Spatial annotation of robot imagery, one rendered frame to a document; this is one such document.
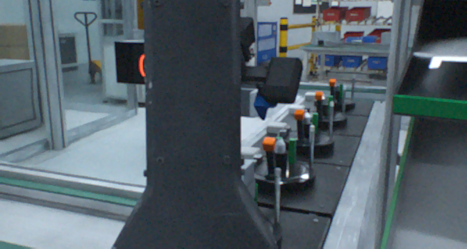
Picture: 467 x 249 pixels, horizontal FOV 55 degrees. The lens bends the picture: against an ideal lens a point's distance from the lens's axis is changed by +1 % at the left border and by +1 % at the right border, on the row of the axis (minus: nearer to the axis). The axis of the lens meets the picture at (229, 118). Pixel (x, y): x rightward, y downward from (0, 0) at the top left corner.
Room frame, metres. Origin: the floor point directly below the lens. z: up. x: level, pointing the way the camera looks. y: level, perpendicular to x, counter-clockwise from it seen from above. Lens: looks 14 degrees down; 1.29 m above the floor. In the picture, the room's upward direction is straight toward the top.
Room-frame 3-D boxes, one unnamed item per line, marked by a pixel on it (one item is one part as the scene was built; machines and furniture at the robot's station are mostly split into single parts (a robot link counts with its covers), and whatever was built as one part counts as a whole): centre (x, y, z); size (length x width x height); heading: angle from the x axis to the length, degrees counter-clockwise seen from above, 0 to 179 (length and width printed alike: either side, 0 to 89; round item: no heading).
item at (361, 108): (1.52, -0.36, 1.01); 0.24 x 0.24 x 0.13; 69
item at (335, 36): (6.14, -1.30, 0.90); 0.40 x 0.30 x 0.17; 153
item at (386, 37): (5.74, -2.13, 0.90); 0.40 x 0.31 x 0.17; 61
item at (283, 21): (8.93, -1.67, 0.58); 3.40 x 0.20 x 1.15; 151
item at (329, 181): (0.83, -0.10, 1.01); 0.24 x 0.24 x 0.13; 69
